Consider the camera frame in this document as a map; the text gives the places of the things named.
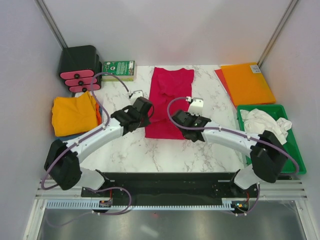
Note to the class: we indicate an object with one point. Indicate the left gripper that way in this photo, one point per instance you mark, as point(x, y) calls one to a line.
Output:
point(147, 122)

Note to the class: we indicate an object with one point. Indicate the magenta t shirt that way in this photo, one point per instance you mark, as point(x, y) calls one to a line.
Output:
point(167, 85)

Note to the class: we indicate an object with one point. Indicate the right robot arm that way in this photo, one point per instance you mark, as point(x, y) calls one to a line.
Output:
point(267, 154)

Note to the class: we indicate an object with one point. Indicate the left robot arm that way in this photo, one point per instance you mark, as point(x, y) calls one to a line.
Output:
point(64, 158)

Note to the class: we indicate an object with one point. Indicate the orange folded t shirt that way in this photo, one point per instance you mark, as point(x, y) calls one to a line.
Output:
point(98, 113)

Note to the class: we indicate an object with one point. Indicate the green white box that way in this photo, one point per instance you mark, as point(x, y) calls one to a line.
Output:
point(124, 70)

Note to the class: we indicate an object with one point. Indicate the white crumpled t shirt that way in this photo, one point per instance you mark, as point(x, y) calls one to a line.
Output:
point(258, 121)

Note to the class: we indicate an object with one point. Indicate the red plastic folder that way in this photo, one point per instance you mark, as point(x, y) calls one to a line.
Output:
point(222, 79)

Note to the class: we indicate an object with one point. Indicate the yellow folded t shirt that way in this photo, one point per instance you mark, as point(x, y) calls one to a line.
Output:
point(67, 109)

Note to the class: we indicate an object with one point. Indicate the orange plastic folder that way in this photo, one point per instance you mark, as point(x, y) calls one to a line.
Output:
point(247, 85)

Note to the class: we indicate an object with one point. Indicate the blue folded t shirt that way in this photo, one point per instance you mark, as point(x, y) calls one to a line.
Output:
point(77, 129)

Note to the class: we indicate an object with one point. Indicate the black pink drawer organizer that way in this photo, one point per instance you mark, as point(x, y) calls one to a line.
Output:
point(77, 66)

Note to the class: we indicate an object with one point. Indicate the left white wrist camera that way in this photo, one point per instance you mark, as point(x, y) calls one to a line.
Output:
point(136, 94)

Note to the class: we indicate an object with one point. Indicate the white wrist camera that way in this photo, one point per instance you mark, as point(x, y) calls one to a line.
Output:
point(136, 94)
point(196, 105)

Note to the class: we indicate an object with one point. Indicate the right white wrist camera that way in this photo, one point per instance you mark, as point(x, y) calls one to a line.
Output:
point(196, 105)

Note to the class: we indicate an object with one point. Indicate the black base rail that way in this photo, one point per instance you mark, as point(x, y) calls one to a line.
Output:
point(171, 189)

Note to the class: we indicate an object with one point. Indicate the white cable duct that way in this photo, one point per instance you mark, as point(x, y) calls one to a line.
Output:
point(95, 204)

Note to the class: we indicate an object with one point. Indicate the left aluminium corner post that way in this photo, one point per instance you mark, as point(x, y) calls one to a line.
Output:
point(51, 23)

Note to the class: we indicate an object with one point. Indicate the aluminium corner post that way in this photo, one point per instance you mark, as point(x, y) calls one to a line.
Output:
point(51, 23)
point(278, 30)

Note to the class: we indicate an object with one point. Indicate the right aluminium corner post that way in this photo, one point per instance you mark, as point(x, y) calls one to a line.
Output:
point(278, 30)

